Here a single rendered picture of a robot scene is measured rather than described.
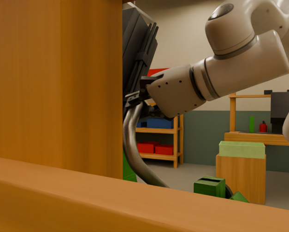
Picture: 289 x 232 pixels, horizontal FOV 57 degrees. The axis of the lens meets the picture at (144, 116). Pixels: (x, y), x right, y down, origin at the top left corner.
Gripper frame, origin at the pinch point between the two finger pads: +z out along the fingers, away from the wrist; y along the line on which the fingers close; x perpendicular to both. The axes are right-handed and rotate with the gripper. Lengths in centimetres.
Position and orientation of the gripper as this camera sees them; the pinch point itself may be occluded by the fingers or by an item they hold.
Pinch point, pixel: (138, 107)
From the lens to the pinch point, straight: 62.6
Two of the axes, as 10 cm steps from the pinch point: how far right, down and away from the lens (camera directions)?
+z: -8.2, 3.0, 4.8
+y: -5.4, -6.8, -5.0
